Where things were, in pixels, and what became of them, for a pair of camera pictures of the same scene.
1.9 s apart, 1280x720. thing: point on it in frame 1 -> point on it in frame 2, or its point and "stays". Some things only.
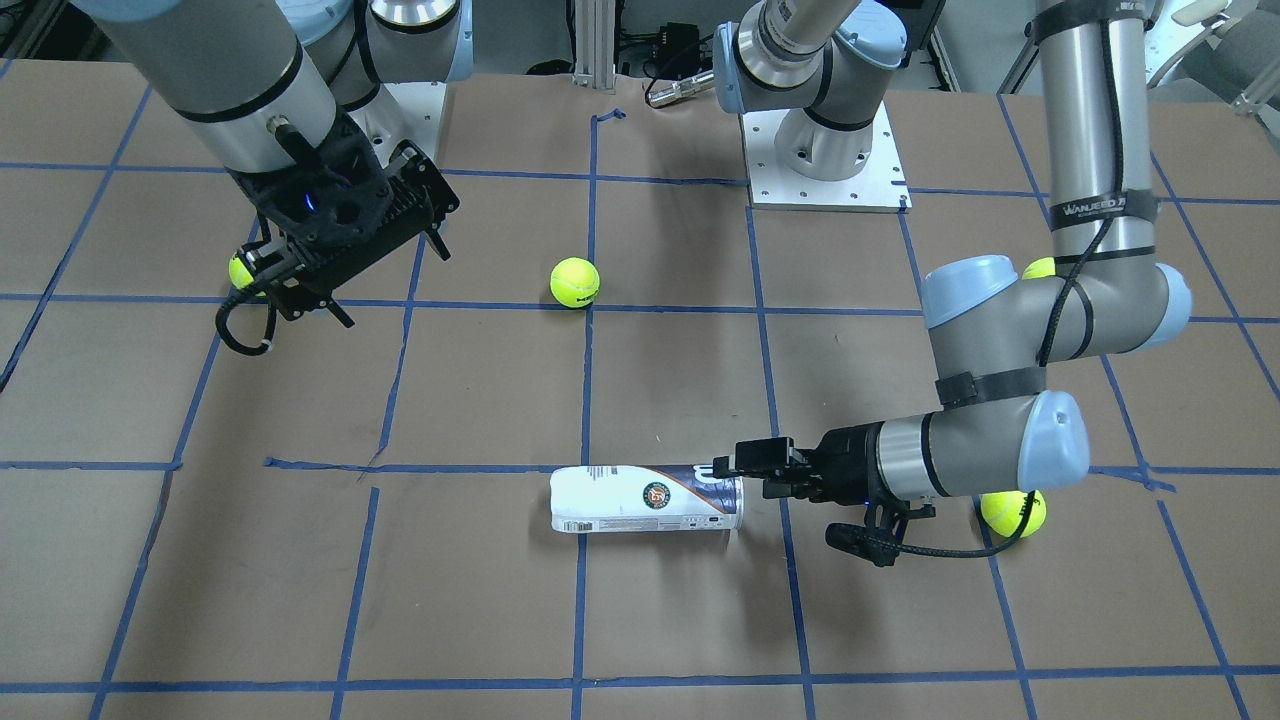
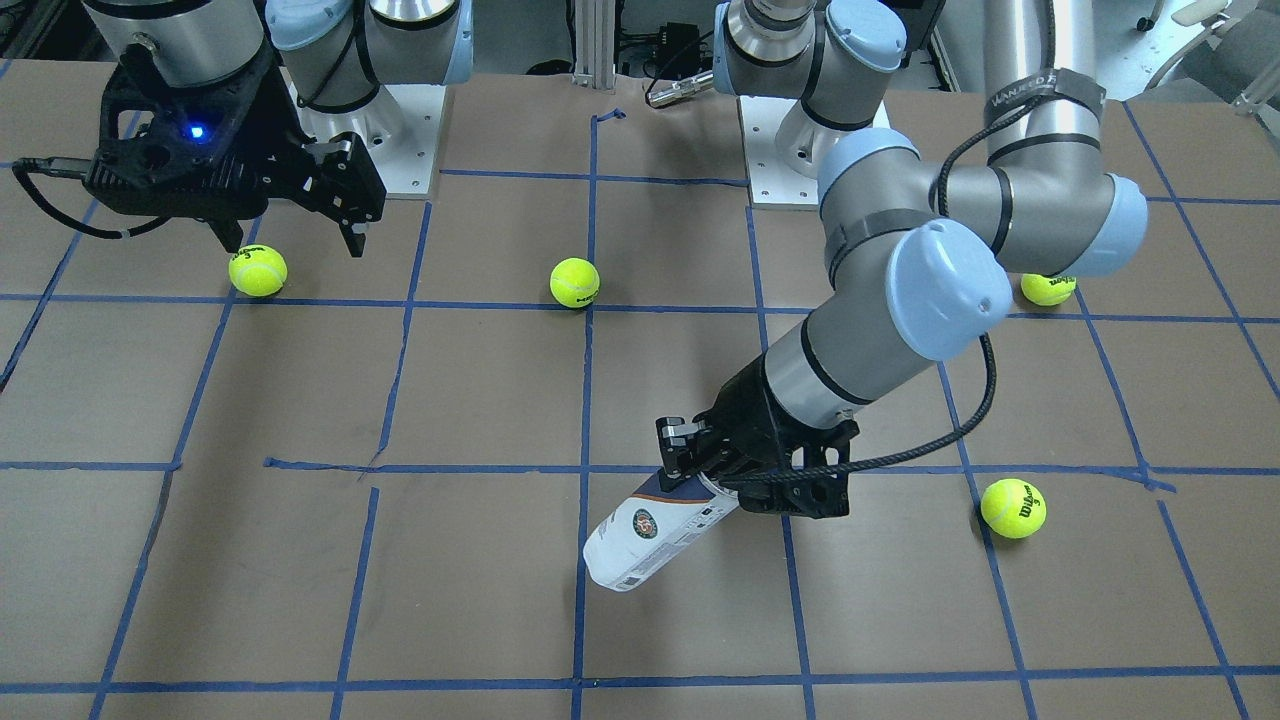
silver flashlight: (680, 89) stays
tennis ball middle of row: (574, 278) stays
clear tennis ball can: (599, 499) -> (649, 534)
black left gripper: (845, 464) -> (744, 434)
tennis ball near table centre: (1003, 508) stays
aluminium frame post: (595, 27) stays
